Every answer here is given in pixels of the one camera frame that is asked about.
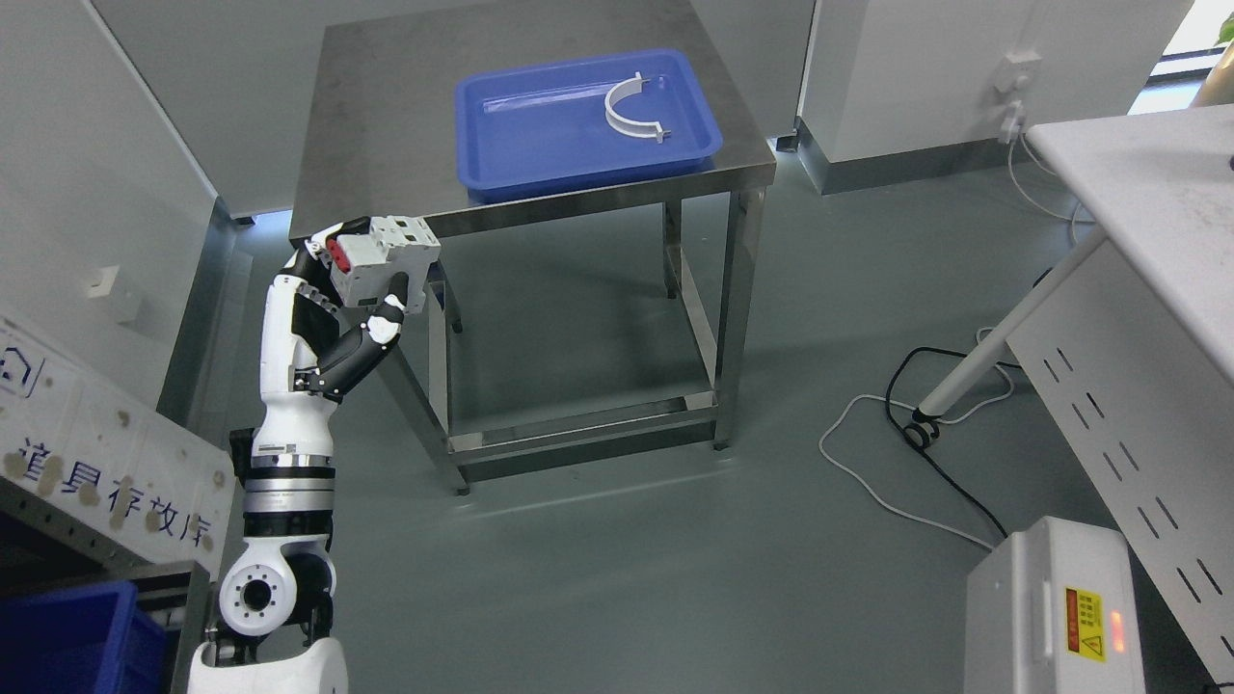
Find blue bin at lower left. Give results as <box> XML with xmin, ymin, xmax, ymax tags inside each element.
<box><xmin>1</xmin><ymin>580</ymin><xmax>168</xmax><ymax>693</ymax></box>

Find stainless steel table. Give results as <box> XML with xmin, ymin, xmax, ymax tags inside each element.
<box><xmin>291</xmin><ymin>1</ymin><xmax>776</xmax><ymax>494</ymax></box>

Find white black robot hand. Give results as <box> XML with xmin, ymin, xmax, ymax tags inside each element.
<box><xmin>252</xmin><ymin>217</ymin><xmax>410</xmax><ymax>468</ymax></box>

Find white desk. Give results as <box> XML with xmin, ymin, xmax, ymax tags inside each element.
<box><xmin>1006</xmin><ymin>105</ymin><xmax>1233</xmax><ymax>693</ymax></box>

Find blue plastic tray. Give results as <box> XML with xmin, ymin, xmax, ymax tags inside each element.
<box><xmin>455</xmin><ymin>47</ymin><xmax>723</xmax><ymax>203</ymax></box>

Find white equipment box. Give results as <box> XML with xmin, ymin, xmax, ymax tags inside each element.
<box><xmin>963</xmin><ymin>517</ymin><xmax>1146</xmax><ymax>693</ymax></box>

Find white sign board with characters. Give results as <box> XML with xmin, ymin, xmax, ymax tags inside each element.
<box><xmin>1</xmin><ymin>319</ymin><xmax>234</xmax><ymax>578</ymax></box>

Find grey red circuit breaker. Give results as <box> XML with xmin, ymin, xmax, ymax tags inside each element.
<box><xmin>316</xmin><ymin>215</ymin><xmax>442</xmax><ymax>312</ymax></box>

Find white wall outlet with plug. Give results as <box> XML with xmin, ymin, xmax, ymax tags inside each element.
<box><xmin>993</xmin><ymin>49</ymin><xmax>1041</xmax><ymax>144</ymax></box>

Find white half-ring clamp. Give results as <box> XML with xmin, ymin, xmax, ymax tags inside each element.
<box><xmin>603</xmin><ymin>70</ymin><xmax>673</xmax><ymax>144</ymax></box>

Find black cable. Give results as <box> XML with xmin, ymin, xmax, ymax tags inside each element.
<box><xmin>885</xmin><ymin>272</ymin><xmax>1054</xmax><ymax>541</ymax></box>

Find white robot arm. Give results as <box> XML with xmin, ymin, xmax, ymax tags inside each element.
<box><xmin>188</xmin><ymin>429</ymin><xmax>350</xmax><ymax>693</ymax></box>

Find white cable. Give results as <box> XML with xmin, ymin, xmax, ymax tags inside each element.
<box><xmin>818</xmin><ymin>135</ymin><xmax>1099</xmax><ymax>552</ymax></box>

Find white desk leg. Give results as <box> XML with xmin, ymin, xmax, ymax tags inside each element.
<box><xmin>902</xmin><ymin>226</ymin><xmax>1107</xmax><ymax>451</ymax></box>

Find white wall socket box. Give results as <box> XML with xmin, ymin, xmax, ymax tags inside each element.
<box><xmin>85</xmin><ymin>265</ymin><xmax>143</xmax><ymax>325</ymax></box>

